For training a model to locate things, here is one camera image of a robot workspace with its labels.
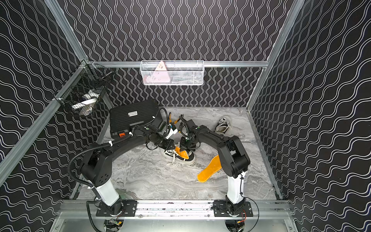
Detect yellow insole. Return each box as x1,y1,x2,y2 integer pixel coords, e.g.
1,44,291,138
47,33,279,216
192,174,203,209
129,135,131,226
197,155,222,183
175,147,189,160

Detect black white sneaker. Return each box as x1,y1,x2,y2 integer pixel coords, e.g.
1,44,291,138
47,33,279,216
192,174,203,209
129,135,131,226
214,116,231,135
160,149,196,165

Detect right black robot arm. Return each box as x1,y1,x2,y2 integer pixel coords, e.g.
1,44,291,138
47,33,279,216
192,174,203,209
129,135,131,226
180,117,251,206

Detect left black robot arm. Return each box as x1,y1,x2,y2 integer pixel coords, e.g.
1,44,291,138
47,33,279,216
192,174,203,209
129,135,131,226
81,117,175,207

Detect black plastic tool case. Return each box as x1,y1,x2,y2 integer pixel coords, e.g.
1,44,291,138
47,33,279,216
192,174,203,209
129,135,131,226
110,99,159,139

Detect pink triangular card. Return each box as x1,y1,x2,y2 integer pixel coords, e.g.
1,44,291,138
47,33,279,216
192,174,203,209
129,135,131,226
147,61,171,84

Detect white items in black basket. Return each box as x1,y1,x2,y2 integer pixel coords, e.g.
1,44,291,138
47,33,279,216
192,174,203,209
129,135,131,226
71,90,100,116

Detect yellow handled pliers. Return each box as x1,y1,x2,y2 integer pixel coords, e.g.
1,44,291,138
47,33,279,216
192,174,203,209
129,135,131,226
168,112,178,124

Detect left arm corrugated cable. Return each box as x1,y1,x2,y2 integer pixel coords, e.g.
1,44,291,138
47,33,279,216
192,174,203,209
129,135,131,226
67,139,117,189

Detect white wire wall basket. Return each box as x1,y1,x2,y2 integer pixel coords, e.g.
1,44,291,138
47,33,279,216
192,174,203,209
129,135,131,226
140,60,205,86

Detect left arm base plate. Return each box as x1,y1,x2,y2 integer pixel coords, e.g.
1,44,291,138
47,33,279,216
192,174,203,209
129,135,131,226
96,199,138,217

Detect black wire wall basket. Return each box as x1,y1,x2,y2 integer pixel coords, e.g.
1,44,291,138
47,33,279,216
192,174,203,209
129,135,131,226
54,62,114,117

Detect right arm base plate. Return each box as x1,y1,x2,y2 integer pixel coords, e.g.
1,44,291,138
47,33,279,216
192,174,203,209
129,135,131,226
211,199,254,218

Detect aluminium front rail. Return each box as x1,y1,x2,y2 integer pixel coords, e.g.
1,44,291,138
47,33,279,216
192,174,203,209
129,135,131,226
58,200,291,220

